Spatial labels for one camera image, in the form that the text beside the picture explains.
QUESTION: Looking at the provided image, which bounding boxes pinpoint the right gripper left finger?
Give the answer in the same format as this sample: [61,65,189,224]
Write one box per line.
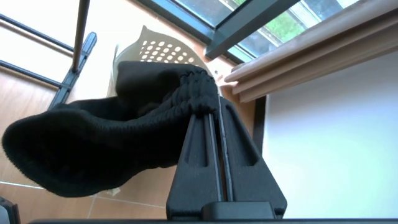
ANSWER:
[166,113,224,218]

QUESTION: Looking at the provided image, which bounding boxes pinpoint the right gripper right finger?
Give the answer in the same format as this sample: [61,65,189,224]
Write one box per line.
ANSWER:
[217,96,287,218]

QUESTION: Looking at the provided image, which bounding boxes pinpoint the black garment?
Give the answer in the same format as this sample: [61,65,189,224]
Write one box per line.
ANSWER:
[1,60,220,198]

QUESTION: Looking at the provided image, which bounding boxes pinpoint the white laundry basket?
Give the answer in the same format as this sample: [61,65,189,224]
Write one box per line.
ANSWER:
[106,25,215,100]

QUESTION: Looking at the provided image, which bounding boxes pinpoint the black clothes rack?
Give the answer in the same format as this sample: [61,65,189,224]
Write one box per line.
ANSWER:
[0,0,98,110]

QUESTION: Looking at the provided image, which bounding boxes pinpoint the beige curtain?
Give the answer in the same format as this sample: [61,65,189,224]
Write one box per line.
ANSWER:
[223,0,398,104]

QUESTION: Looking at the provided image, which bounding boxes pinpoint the window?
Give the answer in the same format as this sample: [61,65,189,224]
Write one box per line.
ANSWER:
[136,0,361,65]

